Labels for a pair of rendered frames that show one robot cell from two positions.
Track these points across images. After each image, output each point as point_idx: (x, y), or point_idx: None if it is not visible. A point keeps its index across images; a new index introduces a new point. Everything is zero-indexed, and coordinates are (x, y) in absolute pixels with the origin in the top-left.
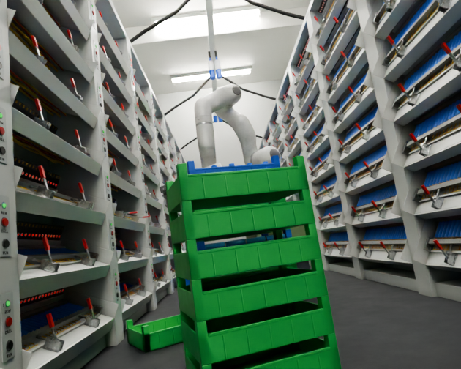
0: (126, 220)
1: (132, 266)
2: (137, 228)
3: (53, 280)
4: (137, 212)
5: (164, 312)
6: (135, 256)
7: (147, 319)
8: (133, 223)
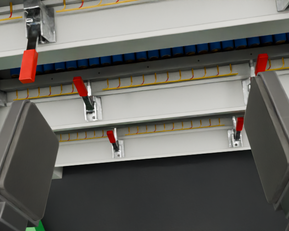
0: (72, 48)
1: (153, 120)
2: (282, 30)
3: None
4: (24, 83)
5: (257, 191)
6: (245, 85)
7: (193, 173)
8: (192, 35)
